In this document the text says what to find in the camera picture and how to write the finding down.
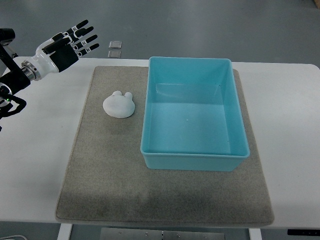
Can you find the white table leg right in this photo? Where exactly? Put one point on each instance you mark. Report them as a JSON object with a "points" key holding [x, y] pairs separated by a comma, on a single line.
{"points": [[255, 234]]}

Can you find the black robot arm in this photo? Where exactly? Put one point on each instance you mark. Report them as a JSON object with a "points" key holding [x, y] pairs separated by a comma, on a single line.
{"points": [[13, 81]]}

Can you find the white bunny toy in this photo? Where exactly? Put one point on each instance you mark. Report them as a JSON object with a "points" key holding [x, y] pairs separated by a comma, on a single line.
{"points": [[118, 105]]}

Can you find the white table leg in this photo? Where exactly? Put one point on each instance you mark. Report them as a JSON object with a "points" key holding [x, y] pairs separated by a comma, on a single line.
{"points": [[65, 231], [255, 234]]}

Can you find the lower floor plate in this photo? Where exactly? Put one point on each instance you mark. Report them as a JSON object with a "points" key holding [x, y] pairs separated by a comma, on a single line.
{"points": [[114, 54]]}

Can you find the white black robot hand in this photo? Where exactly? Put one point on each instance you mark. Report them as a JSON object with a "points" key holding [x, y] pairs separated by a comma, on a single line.
{"points": [[60, 52]]}

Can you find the blue plastic box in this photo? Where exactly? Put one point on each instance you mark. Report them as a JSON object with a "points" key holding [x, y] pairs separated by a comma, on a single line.
{"points": [[193, 119]]}

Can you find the white table leg left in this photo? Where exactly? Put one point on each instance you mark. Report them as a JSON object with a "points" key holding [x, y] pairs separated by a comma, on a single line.
{"points": [[65, 231]]}

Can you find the grey felt mat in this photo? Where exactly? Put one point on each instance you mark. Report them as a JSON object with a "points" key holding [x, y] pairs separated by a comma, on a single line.
{"points": [[107, 181]]}

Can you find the black table control panel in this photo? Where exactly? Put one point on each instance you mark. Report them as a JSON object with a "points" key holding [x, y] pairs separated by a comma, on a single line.
{"points": [[304, 232]]}

